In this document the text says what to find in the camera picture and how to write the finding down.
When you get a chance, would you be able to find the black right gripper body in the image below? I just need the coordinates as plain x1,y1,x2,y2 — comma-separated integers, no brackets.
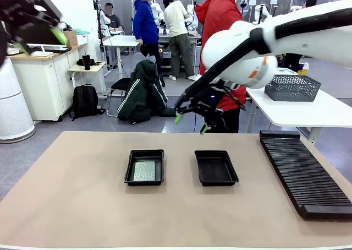
189,86,230,118

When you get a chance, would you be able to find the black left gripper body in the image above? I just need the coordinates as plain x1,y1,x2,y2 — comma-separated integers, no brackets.
0,0,42,30

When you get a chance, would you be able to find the green perforated circuit board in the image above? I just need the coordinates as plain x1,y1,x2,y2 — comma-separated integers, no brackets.
133,161,156,182

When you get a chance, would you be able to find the black ESD tray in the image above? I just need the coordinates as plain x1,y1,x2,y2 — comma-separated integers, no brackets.
123,149,165,187
194,150,240,187

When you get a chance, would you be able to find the cardboard box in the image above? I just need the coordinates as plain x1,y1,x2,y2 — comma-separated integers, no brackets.
62,29,79,48

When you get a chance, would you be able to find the white computer monitor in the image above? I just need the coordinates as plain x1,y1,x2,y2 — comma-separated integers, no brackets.
26,26,70,53

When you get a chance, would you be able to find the black tumbler with straw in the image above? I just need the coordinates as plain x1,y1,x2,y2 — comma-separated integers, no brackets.
81,50,92,70

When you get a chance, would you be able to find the black tripod stand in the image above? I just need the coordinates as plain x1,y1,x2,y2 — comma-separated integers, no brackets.
92,0,105,52

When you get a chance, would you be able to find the white storage cabinet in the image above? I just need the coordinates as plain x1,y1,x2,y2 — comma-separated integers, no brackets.
9,44,81,122

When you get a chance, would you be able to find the dark green striped jacket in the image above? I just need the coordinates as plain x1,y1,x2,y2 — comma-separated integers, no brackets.
117,56,169,125

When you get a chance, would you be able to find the small wooden side table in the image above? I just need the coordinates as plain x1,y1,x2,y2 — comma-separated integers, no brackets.
68,61,108,101

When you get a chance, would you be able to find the white cylindrical air purifier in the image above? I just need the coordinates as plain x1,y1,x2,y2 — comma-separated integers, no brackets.
0,56,36,144

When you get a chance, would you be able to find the seated person in grey shirt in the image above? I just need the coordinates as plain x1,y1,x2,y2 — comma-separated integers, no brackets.
103,2,124,32

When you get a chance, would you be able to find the white standing desk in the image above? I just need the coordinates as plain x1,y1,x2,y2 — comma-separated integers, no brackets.
102,34,141,80

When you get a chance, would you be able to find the black chair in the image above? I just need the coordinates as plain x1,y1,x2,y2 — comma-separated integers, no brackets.
106,77,133,118

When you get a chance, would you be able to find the black backpack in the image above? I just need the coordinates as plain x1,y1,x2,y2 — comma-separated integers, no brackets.
69,84,106,122

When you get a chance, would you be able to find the grey mesh basket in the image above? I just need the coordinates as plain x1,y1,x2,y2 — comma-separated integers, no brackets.
264,74,322,102

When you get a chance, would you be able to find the person in blue hoodie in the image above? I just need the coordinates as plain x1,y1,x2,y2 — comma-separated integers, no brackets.
133,0,163,77

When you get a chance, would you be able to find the person in white shirt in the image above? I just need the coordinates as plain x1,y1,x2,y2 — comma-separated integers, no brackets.
163,0,204,81

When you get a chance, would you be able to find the person in red hoodie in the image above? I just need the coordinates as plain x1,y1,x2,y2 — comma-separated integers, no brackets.
195,0,248,134

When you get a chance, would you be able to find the black slotted board rack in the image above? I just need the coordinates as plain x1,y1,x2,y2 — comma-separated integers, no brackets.
259,130,352,220

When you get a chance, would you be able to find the black corrugated cable hose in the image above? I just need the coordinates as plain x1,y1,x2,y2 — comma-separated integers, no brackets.
183,7,352,102

